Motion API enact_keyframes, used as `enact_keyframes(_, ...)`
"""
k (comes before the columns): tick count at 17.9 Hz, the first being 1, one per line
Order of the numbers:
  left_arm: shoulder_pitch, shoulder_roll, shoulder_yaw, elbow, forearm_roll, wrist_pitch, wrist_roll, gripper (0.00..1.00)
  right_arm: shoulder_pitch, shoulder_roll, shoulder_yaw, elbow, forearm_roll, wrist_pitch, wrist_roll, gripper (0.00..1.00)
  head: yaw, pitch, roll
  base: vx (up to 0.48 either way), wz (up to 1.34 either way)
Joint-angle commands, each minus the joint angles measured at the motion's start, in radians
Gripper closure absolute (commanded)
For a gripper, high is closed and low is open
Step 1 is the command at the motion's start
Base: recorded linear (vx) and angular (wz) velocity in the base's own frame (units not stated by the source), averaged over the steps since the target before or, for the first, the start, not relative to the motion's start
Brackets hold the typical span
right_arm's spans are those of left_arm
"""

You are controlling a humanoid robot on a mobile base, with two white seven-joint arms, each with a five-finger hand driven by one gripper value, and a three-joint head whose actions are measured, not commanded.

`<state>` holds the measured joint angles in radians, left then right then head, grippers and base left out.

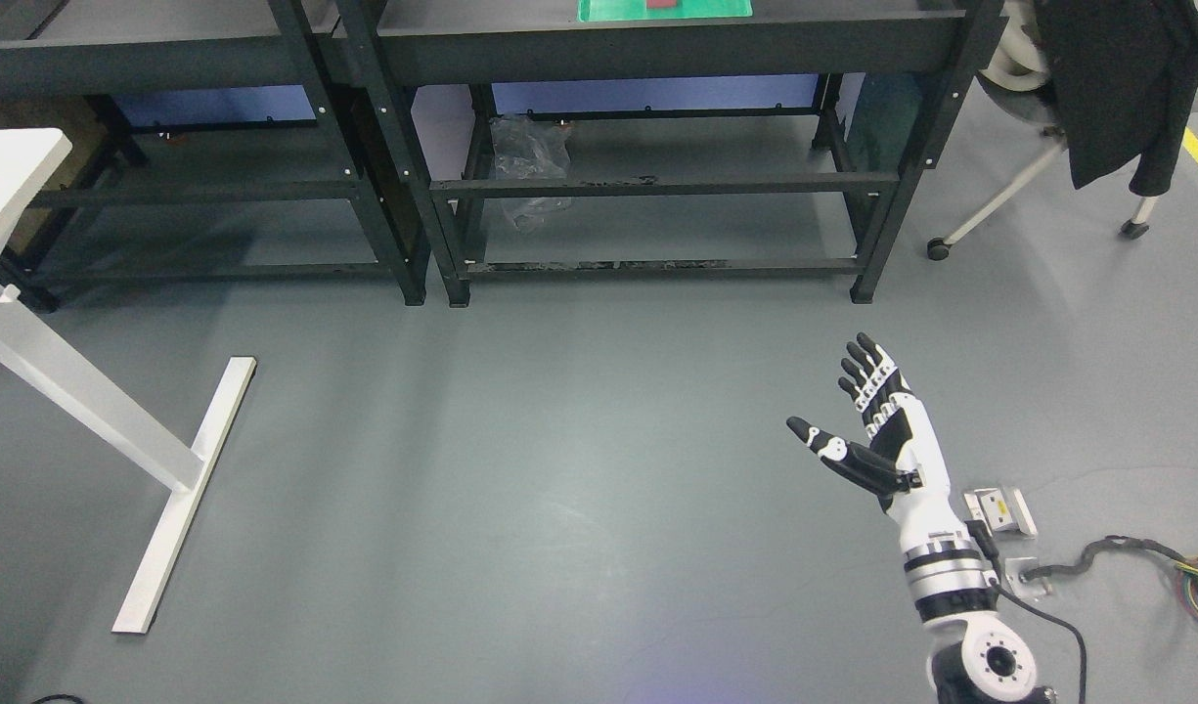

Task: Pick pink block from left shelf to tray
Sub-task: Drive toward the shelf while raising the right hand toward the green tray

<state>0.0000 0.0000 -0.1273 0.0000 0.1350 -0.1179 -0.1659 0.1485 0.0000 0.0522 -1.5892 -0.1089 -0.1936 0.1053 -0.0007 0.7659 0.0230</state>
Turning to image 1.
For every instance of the green plastic tray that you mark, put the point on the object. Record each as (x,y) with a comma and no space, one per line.
(634,11)

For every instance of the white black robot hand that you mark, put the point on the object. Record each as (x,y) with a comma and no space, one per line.
(900,462)

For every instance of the white standing desk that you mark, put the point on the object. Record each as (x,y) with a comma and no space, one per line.
(32,350)

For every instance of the office chair with black jacket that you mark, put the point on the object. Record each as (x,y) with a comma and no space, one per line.
(1107,82)

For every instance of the black metal left shelf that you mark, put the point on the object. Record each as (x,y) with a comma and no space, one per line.
(158,202)

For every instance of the clear plastic bag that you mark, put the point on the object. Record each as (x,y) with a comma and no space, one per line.
(527,149)

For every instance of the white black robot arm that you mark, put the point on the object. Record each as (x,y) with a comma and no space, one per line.
(974,657)

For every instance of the silver floor outlet box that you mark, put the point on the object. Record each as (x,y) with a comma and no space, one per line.
(1003,509)

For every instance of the black metal shelf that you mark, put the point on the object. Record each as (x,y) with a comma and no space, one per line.
(852,99)
(158,202)

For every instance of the black metal right shelf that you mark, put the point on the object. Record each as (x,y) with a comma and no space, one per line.
(852,99)

